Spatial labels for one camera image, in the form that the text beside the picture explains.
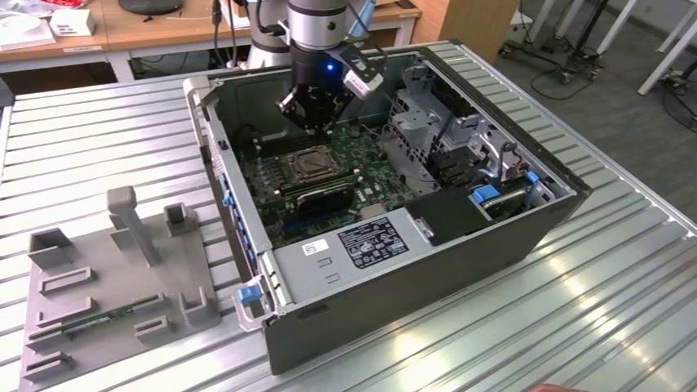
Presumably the CPU socket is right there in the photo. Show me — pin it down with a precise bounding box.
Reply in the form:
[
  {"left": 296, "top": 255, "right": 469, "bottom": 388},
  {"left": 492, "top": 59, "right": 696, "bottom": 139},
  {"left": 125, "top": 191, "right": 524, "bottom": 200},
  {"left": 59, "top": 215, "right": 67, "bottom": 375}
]
[{"left": 282, "top": 145, "right": 345, "bottom": 181}]

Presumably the wooden desk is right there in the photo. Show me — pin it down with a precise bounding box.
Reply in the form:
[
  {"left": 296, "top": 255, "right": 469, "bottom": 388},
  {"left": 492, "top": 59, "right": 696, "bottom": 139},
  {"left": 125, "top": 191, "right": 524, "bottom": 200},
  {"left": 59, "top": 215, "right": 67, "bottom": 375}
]
[{"left": 0, "top": 0, "right": 425, "bottom": 82}]

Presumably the grey parts rack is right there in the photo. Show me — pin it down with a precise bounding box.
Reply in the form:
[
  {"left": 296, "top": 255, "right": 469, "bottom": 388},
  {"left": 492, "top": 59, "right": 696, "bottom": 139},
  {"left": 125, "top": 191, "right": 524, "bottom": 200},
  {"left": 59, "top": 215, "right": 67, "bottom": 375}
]
[{"left": 19, "top": 185, "right": 224, "bottom": 389}]

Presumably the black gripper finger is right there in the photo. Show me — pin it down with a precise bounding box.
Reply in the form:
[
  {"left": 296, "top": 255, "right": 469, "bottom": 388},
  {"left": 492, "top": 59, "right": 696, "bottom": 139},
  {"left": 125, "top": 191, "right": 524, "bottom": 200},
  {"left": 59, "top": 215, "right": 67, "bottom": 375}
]
[
  {"left": 276, "top": 84, "right": 324, "bottom": 135},
  {"left": 318, "top": 90, "right": 356, "bottom": 136}
]

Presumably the white desk frame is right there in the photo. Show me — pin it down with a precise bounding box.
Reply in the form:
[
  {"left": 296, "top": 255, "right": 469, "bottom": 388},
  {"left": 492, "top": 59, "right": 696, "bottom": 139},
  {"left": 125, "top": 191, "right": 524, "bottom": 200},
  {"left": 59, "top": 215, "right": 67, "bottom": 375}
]
[
  {"left": 636, "top": 0, "right": 697, "bottom": 96},
  {"left": 528, "top": 0, "right": 637, "bottom": 55}
]

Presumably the black flat cable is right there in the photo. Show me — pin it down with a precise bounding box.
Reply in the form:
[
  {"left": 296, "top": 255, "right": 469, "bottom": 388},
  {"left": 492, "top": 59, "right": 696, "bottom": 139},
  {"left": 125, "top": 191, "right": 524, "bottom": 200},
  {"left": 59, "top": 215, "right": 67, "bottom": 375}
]
[{"left": 432, "top": 114, "right": 454, "bottom": 158}]

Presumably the green motherboard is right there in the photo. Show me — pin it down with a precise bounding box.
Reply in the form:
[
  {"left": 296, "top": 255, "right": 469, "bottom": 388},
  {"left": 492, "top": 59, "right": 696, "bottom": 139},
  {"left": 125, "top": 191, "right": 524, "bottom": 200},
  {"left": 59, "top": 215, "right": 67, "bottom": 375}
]
[{"left": 238, "top": 120, "right": 418, "bottom": 248}]

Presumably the silver CPU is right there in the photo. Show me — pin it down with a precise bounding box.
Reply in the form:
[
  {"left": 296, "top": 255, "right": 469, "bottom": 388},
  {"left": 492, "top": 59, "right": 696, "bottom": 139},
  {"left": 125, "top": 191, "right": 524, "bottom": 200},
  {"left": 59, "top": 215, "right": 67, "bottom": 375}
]
[{"left": 298, "top": 154, "right": 329, "bottom": 172}]

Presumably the green RAM stick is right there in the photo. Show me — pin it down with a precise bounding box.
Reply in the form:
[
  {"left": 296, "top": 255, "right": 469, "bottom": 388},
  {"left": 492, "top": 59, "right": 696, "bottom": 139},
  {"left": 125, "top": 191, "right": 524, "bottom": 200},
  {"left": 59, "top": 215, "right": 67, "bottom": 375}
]
[{"left": 59, "top": 296, "right": 164, "bottom": 338}]

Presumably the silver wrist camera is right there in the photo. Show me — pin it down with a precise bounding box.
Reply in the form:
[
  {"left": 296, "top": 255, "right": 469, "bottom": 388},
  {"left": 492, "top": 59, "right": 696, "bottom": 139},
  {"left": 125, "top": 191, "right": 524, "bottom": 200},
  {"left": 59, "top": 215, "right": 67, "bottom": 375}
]
[{"left": 325, "top": 44, "right": 385, "bottom": 99}]

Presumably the black graphics card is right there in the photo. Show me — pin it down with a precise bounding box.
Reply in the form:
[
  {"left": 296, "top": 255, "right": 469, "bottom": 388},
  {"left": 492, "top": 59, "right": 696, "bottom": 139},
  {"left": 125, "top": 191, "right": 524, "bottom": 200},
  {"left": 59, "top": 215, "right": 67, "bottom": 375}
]
[{"left": 293, "top": 183, "right": 358, "bottom": 220}]

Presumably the blue expansion slot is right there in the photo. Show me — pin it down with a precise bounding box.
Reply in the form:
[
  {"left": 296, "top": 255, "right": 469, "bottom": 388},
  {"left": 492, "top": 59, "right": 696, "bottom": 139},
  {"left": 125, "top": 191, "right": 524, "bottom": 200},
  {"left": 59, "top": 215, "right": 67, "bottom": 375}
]
[{"left": 288, "top": 218, "right": 333, "bottom": 234}]

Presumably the red white packet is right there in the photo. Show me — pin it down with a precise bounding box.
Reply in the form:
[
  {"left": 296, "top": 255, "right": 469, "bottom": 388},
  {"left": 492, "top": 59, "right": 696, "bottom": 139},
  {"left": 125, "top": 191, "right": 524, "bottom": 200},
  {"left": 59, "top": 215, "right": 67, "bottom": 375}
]
[{"left": 32, "top": 0, "right": 92, "bottom": 11}]

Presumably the white labelled box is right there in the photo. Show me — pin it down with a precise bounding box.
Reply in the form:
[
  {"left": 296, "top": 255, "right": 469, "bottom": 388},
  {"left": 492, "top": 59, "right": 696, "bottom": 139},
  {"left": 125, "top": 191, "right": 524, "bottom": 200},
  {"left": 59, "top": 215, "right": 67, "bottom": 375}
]
[{"left": 49, "top": 8, "right": 97, "bottom": 38}]

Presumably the metal socket cover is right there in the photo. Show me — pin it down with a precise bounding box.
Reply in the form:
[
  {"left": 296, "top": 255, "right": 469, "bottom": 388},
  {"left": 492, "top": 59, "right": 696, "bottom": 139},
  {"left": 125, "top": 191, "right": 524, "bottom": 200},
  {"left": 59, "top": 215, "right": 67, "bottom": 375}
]
[{"left": 286, "top": 147, "right": 342, "bottom": 179}]

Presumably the silver drive cage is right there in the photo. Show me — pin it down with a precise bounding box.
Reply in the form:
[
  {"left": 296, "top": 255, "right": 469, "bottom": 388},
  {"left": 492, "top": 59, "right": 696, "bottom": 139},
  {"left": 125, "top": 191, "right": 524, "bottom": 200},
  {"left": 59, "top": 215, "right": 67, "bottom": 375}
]
[{"left": 380, "top": 63, "right": 494, "bottom": 193}]

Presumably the silver power supply unit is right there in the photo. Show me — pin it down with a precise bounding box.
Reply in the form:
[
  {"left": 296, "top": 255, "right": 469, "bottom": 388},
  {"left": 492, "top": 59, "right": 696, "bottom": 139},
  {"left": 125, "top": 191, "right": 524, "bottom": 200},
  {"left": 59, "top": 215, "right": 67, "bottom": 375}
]
[{"left": 260, "top": 206, "right": 437, "bottom": 311}]

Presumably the black RAM slot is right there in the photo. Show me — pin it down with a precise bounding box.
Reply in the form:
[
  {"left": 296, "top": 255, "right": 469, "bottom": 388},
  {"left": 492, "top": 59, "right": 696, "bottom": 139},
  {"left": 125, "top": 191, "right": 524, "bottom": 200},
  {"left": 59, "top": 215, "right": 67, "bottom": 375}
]
[
  {"left": 260, "top": 131, "right": 312, "bottom": 146},
  {"left": 260, "top": 132, "right": 314, "bottom": 150},
  {"left": 260, "top": 138, "right": 324, "bottom": 158},
  {"left": 284, "top": 171, "right": 354, "bottom": 192},
  {"left": 260, "top": 135, "right": 324, "bottom": 154},
  {"left": 284, "top": 168, "right": 353, "bottom": 188}
]

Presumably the black wheeled stand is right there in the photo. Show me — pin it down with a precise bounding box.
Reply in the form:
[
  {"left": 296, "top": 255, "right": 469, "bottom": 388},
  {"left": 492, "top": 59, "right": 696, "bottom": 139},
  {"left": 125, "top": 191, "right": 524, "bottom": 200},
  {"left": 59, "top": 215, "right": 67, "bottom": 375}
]
[{"left": 498, "top": 0, "right": 606, "bottom": 85}]

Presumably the black drive connector block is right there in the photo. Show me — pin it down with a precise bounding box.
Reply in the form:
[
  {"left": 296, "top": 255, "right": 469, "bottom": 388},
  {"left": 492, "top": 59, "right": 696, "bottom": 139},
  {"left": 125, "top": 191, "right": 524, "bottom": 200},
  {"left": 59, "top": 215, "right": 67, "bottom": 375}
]
[{"left": 426, "top": 147, "right": 474, "bottom": 187}]

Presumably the black PC case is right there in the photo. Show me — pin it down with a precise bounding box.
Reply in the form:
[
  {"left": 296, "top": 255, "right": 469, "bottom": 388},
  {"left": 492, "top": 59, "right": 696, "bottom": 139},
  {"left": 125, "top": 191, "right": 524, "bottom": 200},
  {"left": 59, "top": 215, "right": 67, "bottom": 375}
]
[{"left": 181, "top": 40, "right": 594, "bottom": 376}]

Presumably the blue disk carrier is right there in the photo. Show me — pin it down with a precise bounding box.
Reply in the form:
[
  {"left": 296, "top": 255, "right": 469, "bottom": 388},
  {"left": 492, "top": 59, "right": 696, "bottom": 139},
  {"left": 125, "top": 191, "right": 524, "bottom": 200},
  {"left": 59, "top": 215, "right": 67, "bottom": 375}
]
[{"left": 468, "top": 183, "right": 533, "bottom": 224}]

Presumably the black round object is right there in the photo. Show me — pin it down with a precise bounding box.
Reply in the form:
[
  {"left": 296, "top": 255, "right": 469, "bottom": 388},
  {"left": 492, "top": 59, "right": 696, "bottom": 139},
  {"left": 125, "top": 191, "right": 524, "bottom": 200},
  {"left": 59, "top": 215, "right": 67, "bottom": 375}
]
[{"left": 117, "top": 0, "right": 184, "bottom": 16}]

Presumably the blue slot retainer strip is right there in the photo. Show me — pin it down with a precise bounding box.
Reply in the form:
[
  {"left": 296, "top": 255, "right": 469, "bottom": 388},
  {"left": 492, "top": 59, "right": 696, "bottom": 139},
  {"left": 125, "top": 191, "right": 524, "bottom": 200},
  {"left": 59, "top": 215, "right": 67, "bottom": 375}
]
[{"left": 218, "top": 173, "right": 258, "bottom": 265}]

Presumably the black hanging cable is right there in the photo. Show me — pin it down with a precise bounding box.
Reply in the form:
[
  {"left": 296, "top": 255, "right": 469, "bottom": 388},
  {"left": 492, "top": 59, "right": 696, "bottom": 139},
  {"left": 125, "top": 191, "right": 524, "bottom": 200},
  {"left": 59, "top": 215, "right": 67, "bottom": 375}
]
[{"left": 210, "top": 0, "right": 241, "bottom": 69}]

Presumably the wooden cabinet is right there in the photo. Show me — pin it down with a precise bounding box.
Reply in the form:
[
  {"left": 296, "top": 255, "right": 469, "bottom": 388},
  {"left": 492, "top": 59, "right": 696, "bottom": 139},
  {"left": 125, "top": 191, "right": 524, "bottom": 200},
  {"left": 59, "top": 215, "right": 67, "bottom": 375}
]
[{"left": 438, "top": 0, "right": 520, "bottom": 65}]

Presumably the white flat box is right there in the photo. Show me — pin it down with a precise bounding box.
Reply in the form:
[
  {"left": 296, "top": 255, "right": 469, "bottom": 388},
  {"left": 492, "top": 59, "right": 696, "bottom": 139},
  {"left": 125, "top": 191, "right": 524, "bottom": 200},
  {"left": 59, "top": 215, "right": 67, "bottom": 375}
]
[{"left": 0, "top": 11, "right": 56, "bottom": 52}]

